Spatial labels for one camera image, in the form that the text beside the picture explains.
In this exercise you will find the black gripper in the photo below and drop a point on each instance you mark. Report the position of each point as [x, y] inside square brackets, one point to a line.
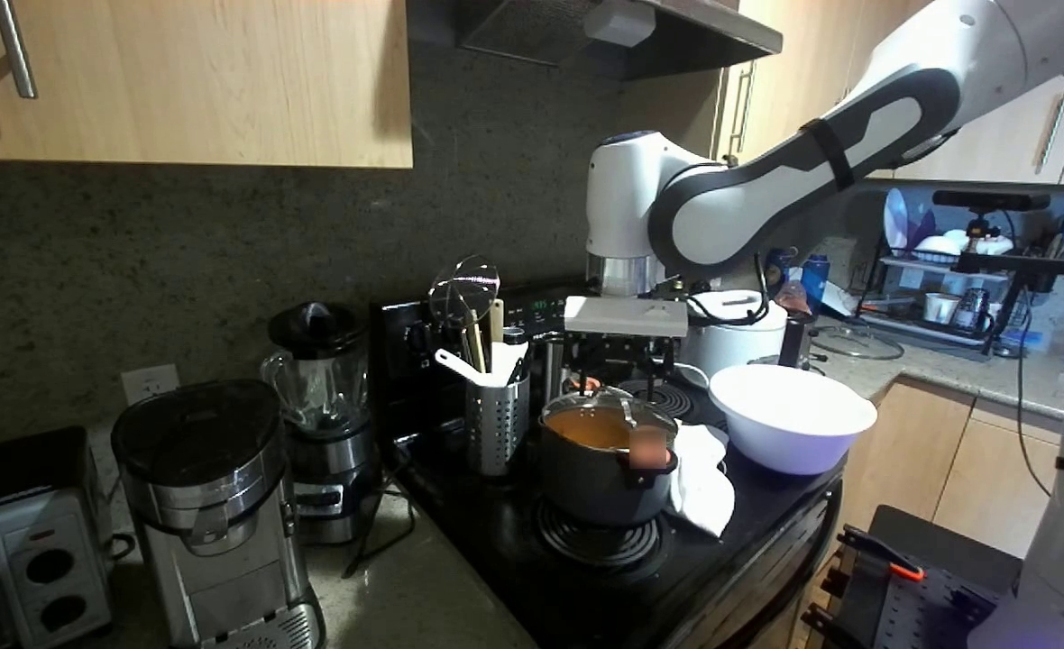
[623, 359]

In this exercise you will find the glass pot lid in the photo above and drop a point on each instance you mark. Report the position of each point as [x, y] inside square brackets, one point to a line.
[606, 427]

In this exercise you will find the stainless steel cup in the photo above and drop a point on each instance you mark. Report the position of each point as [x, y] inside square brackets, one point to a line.
[555, 373]

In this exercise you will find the white rice cooker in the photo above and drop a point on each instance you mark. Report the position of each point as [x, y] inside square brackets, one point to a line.
[734, 337]

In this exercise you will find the perforated metal utensil holder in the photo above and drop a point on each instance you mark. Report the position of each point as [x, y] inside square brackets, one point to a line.
[500, 427]

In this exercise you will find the white plastic spoon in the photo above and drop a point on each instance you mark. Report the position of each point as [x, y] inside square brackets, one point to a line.
[481, 366]

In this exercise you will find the white cloth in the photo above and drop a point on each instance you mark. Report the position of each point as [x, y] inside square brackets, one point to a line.
[704, 480]

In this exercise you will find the metal whisk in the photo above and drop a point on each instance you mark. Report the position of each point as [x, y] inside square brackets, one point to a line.
[464, 292]

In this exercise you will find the white mixing bowl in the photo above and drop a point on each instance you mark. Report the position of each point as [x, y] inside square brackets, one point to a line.
[795, 420]

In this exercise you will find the black coil burner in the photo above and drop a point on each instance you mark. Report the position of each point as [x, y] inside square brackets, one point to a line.
[604, 544]

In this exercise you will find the clear glass lid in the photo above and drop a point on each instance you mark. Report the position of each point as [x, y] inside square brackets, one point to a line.
[855, 343]

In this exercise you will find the black electric stove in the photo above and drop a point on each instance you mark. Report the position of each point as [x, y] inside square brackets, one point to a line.
[531, 590]

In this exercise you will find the black blender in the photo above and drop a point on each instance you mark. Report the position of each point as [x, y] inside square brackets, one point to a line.
[318, 410]

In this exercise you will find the wood base cabinet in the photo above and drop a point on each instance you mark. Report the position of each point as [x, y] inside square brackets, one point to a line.
[913, 471]

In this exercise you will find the dish rack with dishes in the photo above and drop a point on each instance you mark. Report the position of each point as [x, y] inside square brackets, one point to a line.
[941, 302]

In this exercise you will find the black range hood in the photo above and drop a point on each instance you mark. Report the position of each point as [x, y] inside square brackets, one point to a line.
[677, 30]

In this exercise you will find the black equipment case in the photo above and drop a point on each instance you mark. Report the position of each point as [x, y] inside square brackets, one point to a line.
[913, 600]

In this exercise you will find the silver toaster oven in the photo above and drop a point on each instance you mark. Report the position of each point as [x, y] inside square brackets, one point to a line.
[27, 554]

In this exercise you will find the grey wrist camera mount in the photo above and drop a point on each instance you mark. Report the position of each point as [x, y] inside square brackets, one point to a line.
[626, 314]

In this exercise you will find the wood wall cabinet row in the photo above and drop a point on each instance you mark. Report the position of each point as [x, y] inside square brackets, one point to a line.
[771, 86]

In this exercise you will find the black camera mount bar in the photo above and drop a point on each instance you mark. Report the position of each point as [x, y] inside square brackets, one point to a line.
[1038, 262]

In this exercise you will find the white wall outlet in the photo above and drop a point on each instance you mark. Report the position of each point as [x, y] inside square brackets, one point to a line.
[149, 385]

